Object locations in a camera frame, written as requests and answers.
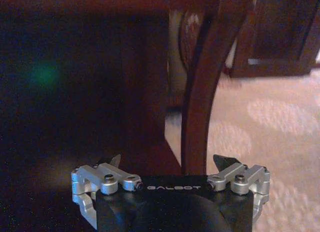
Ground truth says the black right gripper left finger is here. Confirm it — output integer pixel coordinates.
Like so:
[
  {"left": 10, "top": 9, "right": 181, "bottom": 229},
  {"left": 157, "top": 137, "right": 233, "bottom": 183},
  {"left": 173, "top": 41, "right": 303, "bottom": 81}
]
[{"left": 70, "top": 153, "right": 144, "bottom": 230}]

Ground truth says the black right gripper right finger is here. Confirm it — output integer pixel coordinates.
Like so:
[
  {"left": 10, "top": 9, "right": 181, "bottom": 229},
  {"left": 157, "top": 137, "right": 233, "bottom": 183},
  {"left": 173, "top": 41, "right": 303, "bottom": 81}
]
[{"left": 206, "top": 154, "right": 271, "bottom": 225}]

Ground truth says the dark wooden table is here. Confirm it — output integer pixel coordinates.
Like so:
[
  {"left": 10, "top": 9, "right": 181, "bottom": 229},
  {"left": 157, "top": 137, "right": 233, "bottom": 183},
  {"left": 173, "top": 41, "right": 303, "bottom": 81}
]
[{"left": 0, "top": 0, "right": 252, "bottom": 176}]

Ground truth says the dark wooden chair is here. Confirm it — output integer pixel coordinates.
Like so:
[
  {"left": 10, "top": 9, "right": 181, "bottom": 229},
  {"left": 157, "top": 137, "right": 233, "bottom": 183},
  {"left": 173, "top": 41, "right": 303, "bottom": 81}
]
[{"left": 226, "top": 0, "right": 320, "bottom": 79}]

